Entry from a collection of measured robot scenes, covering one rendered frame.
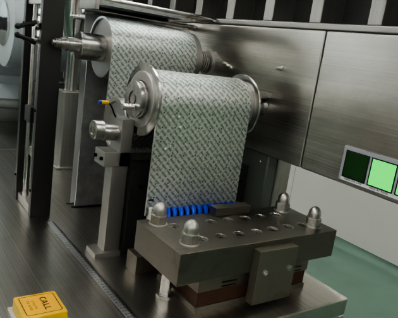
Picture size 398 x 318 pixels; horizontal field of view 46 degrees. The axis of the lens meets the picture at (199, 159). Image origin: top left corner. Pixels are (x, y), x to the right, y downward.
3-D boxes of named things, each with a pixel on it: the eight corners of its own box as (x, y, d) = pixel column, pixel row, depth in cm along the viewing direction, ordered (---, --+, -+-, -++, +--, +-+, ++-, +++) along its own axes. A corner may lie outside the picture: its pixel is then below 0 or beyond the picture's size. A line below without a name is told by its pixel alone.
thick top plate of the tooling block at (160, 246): (133, 248, 93) (136, 219, 91) (280, 228, 116) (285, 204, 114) (175, 287, 80) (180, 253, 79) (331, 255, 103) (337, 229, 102)
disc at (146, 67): (122, 127, 104) (129, 58, 100) (124, 127, 104) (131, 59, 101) (154, 143, 92) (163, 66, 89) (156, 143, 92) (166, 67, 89)
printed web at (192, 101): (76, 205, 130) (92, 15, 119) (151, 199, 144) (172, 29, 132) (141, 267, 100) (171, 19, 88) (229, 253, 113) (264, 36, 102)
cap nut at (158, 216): (144, 221, 91) (147, 199, 90) (161, 219, 93) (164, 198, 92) (154, 228, 88) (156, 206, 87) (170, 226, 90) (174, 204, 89)
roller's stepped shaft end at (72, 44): (49, 48, 109) (50, 34, 109) (74, 51, 113) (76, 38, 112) (54, 49, 107) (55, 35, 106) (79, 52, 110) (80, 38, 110)
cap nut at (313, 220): (300, 223, 102) (304, 204, 101) (311, 222, 105) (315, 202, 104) (313, 229, 100) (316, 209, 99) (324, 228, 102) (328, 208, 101)
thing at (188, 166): (144, 215, 97) (154, 127, 93) (233, 207, 110) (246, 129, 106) (145, 216, 97) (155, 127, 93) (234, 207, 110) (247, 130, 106)
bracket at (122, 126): (83, 250, 105) (96, 114, 98) (110, 247, 108) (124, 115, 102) (92, 260, 101) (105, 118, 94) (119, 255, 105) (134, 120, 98)
